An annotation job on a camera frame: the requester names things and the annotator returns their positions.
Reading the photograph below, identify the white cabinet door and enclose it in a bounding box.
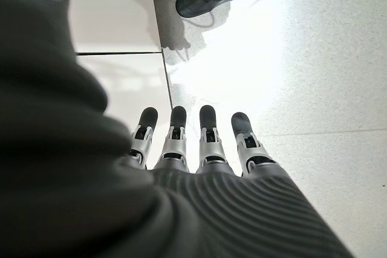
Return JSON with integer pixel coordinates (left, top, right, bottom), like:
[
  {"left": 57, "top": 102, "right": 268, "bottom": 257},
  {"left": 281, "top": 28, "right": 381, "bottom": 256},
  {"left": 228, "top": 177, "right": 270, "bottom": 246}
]
[
  {"left": 65, "top": 0, "right": 163, "bottom": 56},
  {"left": 77, "top": 52, "right": 175, "bottom": 170}
]

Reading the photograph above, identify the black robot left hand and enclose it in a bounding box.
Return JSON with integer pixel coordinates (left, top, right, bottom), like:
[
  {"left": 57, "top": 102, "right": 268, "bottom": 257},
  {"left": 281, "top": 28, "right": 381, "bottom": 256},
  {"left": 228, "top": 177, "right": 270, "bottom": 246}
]
[{"left": 0, "top": 0, "right": 356, "bottom": 258}]

